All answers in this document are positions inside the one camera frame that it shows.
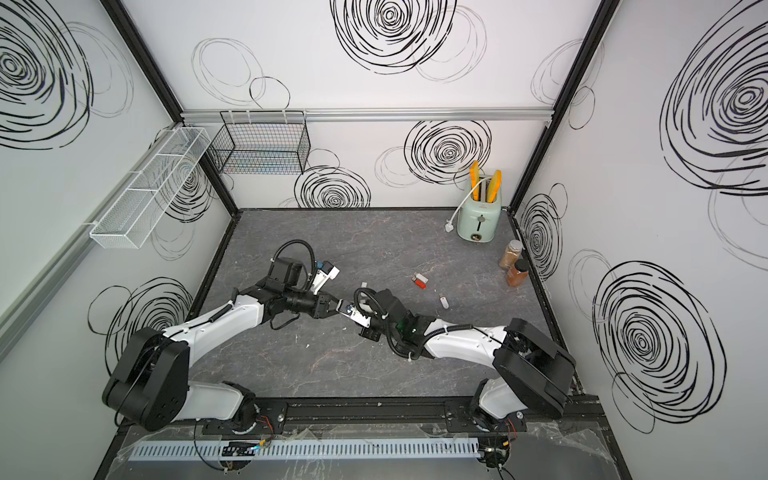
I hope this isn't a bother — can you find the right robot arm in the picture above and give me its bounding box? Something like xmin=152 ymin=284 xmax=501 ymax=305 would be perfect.
xmin=337 ymin=287 xmax=576 ymax=431

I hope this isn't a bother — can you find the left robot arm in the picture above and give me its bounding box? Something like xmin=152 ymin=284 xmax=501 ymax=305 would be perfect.
xmin=102 ymin=251 xmax=339 ymax=435

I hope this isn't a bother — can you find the mint green toaster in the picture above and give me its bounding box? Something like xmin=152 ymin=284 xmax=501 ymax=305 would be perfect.
xmin=455 ymin=176 xmax=502 ymax=243

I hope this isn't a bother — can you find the spice jar silver lid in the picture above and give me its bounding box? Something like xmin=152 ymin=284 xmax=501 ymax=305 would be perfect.
xmin=499 ymin=239 xmax=523 ymax=270

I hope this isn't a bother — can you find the spice jar black lid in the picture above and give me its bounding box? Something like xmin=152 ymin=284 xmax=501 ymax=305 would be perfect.
xmin=506 ymin=258 xmax=530 ymax=288

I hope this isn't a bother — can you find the white mesh shelf basket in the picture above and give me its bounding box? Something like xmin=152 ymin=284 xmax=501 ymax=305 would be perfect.
xmin=89 ymin=127 xmax=210 ymax=249

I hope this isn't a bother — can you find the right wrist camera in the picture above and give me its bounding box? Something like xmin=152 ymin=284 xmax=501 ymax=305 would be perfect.
xmin=338 ymin=301 xmax=370 ymax=328

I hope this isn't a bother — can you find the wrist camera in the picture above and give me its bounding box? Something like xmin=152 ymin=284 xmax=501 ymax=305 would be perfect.
xmin=338 ymin=301 xmax=370 ymax=328
xmin=310 ymin=261 xmax=339 ymax=295

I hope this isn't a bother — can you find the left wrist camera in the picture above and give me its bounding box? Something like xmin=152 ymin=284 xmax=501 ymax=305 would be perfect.
xmin=310 ymin=261 xmax=339 ymax=295

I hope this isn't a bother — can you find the white toaster power cord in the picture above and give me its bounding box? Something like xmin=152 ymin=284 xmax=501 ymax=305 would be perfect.
xmin=444 ymin=178 xmax=483 ymax=233

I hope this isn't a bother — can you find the black wire basket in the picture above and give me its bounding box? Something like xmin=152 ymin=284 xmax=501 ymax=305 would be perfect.
xmin=209 ymin=110 xmax=311 ymax=175

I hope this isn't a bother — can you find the grey slotted cable duct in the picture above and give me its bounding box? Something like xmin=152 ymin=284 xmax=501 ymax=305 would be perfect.
xmin=128 ymin=438 xmax=481 ymax=463

